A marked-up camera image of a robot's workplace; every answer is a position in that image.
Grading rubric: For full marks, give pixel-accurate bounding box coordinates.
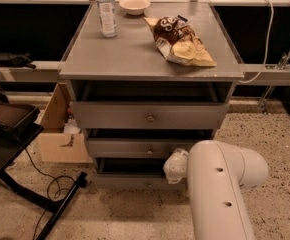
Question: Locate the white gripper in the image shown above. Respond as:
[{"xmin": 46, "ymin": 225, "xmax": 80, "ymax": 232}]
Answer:
[{"xmin": 163, "ymin": 148, "xmax": 189, "ymax": 184}]

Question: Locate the grey bottom drawer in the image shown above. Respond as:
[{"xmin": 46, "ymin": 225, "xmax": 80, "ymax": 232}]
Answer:
[{"xmin": 94, "ymin": 158, "xmax": 186, "ymax": 190}]

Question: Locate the grey drawer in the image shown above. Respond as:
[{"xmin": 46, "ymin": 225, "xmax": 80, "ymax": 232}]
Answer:
[
  {"xmin": 71, "ymin": 102, "xmax": 229, "ymax": 129},
  {"xmin": 94, "ymin": 158, "xmax": 186, "ymax": 190},
  {"xmin": 84, "ymin": 138, "xmax": 215, "ymax": 161}
]

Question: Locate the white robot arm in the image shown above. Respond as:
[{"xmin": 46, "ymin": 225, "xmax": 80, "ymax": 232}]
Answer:
[{"xmin": 163, "ymin": 140, "xmax": 269, "ymax": 240}]

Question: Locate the grey middle drawer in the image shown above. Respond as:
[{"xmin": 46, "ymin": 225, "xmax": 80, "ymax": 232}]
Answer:
[{"xmin": 84, "ymin": 138, "xmax": 215, "ymax": 161}]

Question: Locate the grey drawer cabinet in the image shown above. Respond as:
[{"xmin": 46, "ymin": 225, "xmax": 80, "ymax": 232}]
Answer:
[{"xmin": 58, "ymin": 1, "xmax": 245, "ymax": 190}]

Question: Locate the grey top drawer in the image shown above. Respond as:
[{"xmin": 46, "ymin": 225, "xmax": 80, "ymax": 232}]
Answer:
[{"xmin": 71, "ymin": 102, "xmax": 229, "ymax": 129}]

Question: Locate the cardboard box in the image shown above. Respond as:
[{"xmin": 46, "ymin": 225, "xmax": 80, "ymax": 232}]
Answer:
[{"xmin": 38, "ymin": 83, "xmax": 92, "ymax": 163}]

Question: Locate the metal railing beam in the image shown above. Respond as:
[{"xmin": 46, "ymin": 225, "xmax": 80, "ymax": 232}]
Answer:
[{"xmin": 0, "ymin": 61, "xmax": 290, "ymax": 86}]

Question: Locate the brown yellow chip bag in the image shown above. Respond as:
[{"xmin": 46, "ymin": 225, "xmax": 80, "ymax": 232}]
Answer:
[{"xmin": 144, "ymin": 16, "xmax": 217, "ymax": 67}]

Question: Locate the brown bag on stand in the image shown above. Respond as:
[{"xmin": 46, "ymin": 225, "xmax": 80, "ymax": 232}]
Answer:
[{"xmin": 0, "ymin": 93, "xmax": 40, "ymax": 136}]

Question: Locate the white paper bowl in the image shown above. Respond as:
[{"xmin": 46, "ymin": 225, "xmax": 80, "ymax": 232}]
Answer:
[{"xmin": 119, "ymin": 0, "xmax": 151, "ymax": 16}]

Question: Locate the black rolling stand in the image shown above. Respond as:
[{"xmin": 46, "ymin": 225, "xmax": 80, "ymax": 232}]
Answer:
[{"xmin": 0, "ymin": 67, "xmax": 88, "ymax": 240}]

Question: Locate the clear plastic water bottle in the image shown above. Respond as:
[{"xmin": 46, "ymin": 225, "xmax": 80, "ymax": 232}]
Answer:
[{"xmin": 96, "ymin": 0, "xmax": 117, "ymax": 38}]

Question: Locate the black cloth on beam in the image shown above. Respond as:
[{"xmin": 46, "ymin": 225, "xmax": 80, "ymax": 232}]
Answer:
[{"xmin": 0, "ymin": 53, "xmax": 36, "ymax": 69}]

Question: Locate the black floor cable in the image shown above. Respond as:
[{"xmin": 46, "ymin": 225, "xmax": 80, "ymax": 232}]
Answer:
[{"xmin": 24, "ymin": 148, "xmax": 77, "ymax": 240}]

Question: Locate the white hanging cable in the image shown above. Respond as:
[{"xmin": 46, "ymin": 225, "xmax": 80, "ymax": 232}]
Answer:
[{"xmin": 238, "ymin": 0, "xmax": 275, "ymax": 85}]

